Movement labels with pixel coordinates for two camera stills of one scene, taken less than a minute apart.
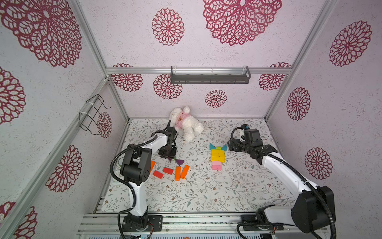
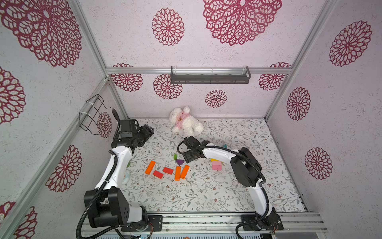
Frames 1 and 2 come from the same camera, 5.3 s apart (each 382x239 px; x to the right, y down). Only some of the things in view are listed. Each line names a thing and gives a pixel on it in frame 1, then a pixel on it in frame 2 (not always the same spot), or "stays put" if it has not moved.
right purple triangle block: (179, 162) stays put
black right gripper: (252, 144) → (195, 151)
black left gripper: (172, 155) → (146, 131)
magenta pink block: (217, 167) stays put
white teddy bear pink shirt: (181, 119) stays put
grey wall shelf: (210, 78) stays put
